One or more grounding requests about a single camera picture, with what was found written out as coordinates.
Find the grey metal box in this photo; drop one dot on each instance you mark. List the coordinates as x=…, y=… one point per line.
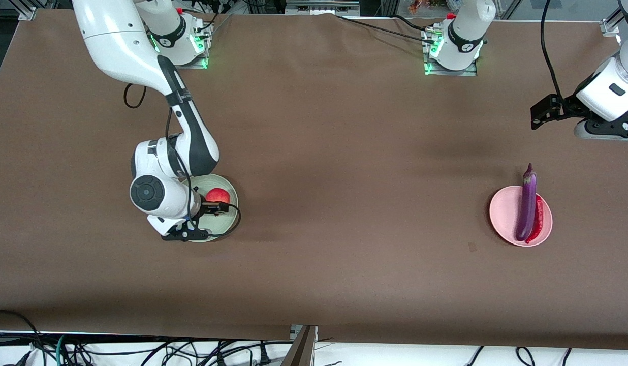
x=321, y=6

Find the pale green round plate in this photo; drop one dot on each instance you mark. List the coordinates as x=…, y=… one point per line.
x=231, y=213

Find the red apple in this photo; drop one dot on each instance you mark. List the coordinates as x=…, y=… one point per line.
x=217, y=195

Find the aluminium corner profile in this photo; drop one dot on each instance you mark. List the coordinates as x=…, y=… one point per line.
x=611, y=23

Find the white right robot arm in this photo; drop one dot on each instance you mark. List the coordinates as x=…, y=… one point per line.
x=116, y=46

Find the pink round plate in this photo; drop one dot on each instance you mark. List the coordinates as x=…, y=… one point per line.
x=504, y=213

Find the grey metal frame post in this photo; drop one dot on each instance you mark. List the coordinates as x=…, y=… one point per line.
x=301, y=345

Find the long purple eggplant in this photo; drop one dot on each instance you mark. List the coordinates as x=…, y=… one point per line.
x=526, y=208

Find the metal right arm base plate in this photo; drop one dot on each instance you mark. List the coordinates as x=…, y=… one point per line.
x=197, y=58

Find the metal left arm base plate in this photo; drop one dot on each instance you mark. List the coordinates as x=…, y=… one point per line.
x=436, y=71

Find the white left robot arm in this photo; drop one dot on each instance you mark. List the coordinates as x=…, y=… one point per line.
x=464, y=35

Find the red chili pepper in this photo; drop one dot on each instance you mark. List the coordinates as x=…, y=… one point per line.
x=538, y=216

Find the brown table cover sheet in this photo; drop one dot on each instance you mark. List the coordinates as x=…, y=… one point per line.
x=344, y=203

